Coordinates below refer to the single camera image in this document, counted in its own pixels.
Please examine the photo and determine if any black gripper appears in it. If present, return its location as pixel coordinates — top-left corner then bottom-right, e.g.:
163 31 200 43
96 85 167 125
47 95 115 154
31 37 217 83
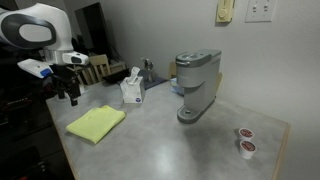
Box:
51 65 81 106

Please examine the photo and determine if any yellow-green microfiber towel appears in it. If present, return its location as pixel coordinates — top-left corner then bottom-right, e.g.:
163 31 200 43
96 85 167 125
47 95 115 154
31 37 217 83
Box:
66 105 126 144

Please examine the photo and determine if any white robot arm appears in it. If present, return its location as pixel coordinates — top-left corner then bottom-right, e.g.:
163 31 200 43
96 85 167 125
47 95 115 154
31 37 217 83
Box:
0 3 89 106

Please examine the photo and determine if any wooden chair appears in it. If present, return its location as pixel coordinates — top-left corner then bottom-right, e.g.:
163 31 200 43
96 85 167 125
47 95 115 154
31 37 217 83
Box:
75 54 111 85

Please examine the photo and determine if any grey tissue box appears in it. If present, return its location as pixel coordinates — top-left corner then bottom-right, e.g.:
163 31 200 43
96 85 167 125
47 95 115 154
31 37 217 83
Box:
120 76 145 104

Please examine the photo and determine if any white tissue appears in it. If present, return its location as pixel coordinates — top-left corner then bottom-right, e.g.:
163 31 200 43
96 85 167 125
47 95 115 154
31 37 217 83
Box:
127 67 140 85

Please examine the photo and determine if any dark blue cloth mat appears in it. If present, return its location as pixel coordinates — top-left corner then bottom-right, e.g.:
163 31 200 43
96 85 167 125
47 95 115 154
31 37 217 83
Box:
116 76 168 91

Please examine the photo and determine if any glass jar with metal tools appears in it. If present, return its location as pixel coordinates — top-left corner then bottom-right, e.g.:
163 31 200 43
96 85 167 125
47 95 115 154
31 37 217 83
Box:
142 58 154 82

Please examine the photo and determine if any grey pod coffee maker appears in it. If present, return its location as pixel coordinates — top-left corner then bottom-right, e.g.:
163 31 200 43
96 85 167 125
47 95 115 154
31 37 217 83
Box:
175 49 222 124

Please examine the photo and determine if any coffee pod far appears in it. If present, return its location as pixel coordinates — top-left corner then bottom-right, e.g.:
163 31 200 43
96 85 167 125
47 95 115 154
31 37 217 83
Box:
238 128 254 141

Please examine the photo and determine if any coffee pod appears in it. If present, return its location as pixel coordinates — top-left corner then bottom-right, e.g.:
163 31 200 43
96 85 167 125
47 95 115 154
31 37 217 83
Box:
239 140 257 159
238 128 254 141

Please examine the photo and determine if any coffee pod near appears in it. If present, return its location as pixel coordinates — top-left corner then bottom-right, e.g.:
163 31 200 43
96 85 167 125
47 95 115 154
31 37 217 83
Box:
239 140 257 159

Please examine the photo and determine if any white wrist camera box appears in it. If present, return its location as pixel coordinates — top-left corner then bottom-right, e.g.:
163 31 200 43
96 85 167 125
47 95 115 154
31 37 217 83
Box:
18 59 53 78

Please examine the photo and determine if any beige wall thermostat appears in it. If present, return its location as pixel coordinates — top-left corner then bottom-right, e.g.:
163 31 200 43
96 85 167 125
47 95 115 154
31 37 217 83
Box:
216 0 235 23

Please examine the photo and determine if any white light switch plate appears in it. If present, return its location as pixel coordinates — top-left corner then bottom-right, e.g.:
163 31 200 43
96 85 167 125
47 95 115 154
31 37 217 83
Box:
245 0 277 23

